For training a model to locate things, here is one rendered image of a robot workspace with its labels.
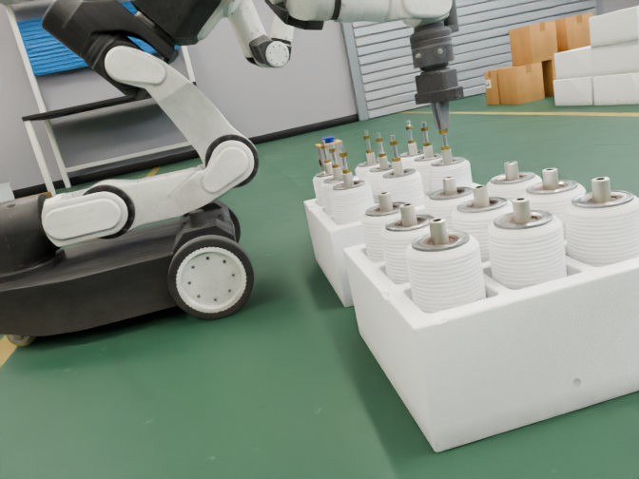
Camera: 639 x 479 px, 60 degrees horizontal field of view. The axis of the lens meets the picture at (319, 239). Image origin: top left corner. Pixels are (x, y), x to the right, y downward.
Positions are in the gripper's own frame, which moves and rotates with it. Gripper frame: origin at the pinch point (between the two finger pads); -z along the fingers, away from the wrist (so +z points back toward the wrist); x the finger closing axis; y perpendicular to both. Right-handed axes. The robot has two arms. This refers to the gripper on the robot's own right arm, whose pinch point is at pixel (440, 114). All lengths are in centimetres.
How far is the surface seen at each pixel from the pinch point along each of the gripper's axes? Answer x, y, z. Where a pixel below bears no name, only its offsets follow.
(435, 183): 0.3, 4.8, -14.7
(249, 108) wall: 465, -216, 3
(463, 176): -4.7, 0.8, -13.9
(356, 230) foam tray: 4.6, 26.2, -19.3
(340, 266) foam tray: 6.8, 30.5, -26.4
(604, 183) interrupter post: -48, 25, -8
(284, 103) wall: 448, -252, 1
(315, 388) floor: -14, 55, -36
